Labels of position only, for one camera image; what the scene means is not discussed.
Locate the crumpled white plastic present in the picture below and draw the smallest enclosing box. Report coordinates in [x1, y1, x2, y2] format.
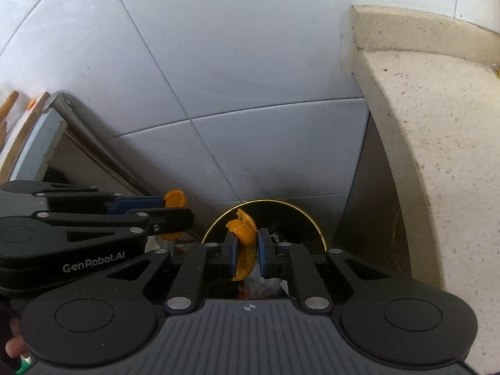
[240, 267, 290, 299]

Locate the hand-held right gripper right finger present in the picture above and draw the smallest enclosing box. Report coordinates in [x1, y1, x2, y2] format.
[256, 228, 393, 315]

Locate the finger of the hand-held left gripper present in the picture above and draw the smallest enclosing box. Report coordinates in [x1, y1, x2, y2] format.
[34, 207, 195, 249]
[34, 187, 168, 216]

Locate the gold rimmed trash bin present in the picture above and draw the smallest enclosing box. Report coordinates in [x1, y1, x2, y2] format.
[200, 199, 328, 299]

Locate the orange peel piece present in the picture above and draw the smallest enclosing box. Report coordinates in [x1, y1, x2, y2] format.
[156, 189, 189, 241]
[225, 209, 259, 282]

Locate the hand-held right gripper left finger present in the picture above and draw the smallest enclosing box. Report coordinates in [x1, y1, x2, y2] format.
[105, 230, 240, 315]

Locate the person's left hand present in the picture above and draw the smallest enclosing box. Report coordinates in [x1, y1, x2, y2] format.
[5, 314, 30, 360]

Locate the wooden stick handle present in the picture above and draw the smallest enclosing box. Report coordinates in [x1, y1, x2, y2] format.
[0, 90, 20, 126]

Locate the metal cabinet frame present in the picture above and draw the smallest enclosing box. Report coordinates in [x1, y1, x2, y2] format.
[8, 91, 165, 198]

